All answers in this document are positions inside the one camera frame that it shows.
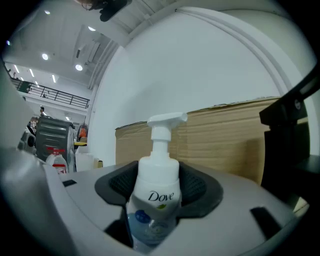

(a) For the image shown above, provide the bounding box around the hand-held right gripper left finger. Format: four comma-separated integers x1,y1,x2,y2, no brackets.
0,147,140,256

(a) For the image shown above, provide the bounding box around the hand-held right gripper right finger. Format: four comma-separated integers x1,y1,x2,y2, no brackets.
154,160,302,256

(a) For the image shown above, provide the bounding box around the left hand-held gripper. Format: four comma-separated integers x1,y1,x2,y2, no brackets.
16,129,38,154

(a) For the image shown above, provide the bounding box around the white pump bottle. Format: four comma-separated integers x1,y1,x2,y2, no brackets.
125,111,189,254

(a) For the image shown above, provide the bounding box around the cluster of clear water jugs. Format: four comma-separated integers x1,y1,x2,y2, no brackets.
45,146,70,175

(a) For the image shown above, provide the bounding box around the white plastic container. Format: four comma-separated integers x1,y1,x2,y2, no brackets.
74,151,95,173

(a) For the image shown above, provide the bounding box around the black metal railing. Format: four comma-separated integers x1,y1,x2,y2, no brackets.
10,76,91,110

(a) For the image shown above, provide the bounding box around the orange bag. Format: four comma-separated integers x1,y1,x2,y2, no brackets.
78,123,89,139

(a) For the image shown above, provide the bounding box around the large cardboard sheet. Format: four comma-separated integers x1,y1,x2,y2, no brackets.
114,96,281,186

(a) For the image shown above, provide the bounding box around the black head-worn camera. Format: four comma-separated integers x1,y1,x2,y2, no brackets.
98,0,133,23

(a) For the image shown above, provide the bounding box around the white wall conduit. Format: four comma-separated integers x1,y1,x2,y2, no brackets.
174,6,294,97

